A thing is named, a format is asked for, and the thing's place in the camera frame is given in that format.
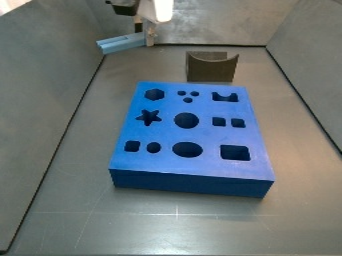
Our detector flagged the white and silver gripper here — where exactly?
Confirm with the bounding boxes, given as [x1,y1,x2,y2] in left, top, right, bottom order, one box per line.
[105,0,173,47]

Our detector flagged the light blue square-circle object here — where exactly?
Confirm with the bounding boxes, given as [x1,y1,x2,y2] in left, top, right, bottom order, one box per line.
[96,32,145,55]

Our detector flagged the black curved fixture stand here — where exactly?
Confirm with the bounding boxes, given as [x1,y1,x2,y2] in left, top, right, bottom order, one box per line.
[185,51,239,82]

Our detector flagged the blue foam shape tray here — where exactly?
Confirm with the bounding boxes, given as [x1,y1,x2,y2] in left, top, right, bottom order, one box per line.
[109,81,275,198]

